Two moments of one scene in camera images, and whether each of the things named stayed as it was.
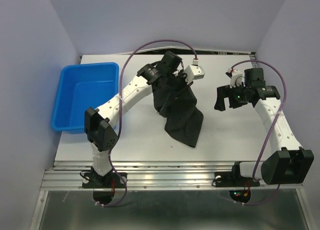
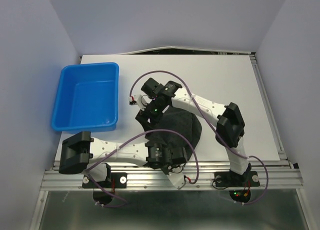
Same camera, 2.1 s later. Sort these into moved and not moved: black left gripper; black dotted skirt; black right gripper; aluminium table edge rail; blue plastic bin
Moved: black left gripper; black dotted skirt; black right gripper
Not moved: aluminium table edge rail; blue plastic bin
